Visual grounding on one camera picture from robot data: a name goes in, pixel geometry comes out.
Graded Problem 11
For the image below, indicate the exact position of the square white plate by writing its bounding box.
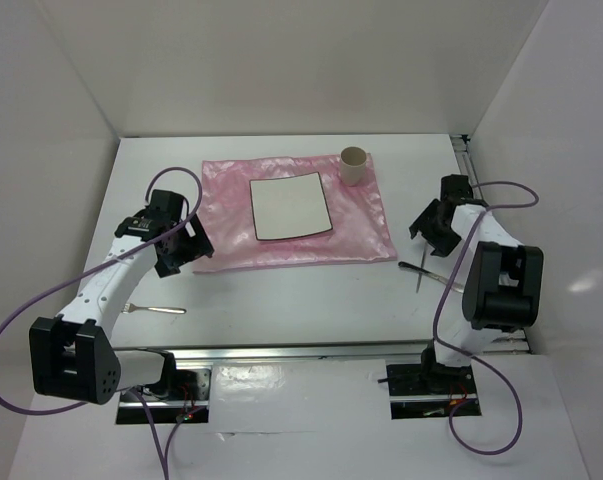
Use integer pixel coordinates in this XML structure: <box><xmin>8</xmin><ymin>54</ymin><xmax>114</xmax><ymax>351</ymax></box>
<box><xmin>250</xmin><ymin>172</ymin><xmax>333</xmax><ymax>241</ymax></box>

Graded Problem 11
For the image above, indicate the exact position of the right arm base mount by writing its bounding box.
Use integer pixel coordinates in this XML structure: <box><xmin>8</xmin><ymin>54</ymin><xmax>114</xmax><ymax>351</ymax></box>
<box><xmin>377</xmin><ymin>364</ymin><xmax>482</xmax><ymax>420</ymax></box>

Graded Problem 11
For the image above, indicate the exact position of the silver knife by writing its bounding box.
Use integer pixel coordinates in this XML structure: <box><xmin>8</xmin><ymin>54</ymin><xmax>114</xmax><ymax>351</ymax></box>
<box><xmin>398</xmin><ymin>261</ymin><xmax>464</xmax><ymax>293</ymax></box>

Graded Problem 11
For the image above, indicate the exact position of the silver fork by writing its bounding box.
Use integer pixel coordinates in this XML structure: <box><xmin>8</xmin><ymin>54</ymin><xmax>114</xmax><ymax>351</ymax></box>
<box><xmin>122</xmin><ymin>303</ymin><xmax>187</xmax><ymax>315</ymax></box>

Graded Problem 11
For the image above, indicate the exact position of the silver spoon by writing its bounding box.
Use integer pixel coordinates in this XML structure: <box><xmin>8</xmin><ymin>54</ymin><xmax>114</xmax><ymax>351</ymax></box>
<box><xmin>415</xmin><ymin>243</ymin><xmax>429</xmax><ymax>294</ymax></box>

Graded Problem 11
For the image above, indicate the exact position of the beige cup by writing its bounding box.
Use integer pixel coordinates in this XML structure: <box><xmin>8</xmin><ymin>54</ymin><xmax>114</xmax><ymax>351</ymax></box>
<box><xmin>339</xmin><ymin>146</ymin><xmax>367</xmax><ymax>187</ymax></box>

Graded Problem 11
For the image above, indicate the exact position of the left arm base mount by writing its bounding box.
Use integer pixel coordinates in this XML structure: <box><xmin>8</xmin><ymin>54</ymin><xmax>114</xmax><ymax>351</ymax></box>
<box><xmin>115</xmin><ymin>366</ymin><xmax>212</xmax><ymax>425</ymax></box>

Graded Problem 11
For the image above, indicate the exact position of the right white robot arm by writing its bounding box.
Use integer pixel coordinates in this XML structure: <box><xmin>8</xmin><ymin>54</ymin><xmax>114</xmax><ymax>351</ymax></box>
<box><xmin>409</xmin><ymin>174</ymin><xmax>544</xmax><ymax>392</ymax></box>

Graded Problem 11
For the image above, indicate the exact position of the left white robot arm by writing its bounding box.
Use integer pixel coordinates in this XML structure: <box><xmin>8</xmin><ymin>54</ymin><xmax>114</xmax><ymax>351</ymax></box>
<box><xmin>29</xmin><ymin>190</ymin><xmax>214</xmax><ymax>405</ymax></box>

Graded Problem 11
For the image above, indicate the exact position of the aluminium table rail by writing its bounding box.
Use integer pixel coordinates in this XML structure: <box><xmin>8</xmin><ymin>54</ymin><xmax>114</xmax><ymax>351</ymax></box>
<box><xmin>60</xmin><ymin>132</ymin><xmax>532</xmax><ymax>364</ymax></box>

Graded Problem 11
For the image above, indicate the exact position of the pink satin cloth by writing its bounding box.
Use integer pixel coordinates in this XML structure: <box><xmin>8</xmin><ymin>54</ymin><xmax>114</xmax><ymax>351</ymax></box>
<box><xmin>193</xmin><ymin>154</ymin><xmax>397</xmax><ymax>273</ymax></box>

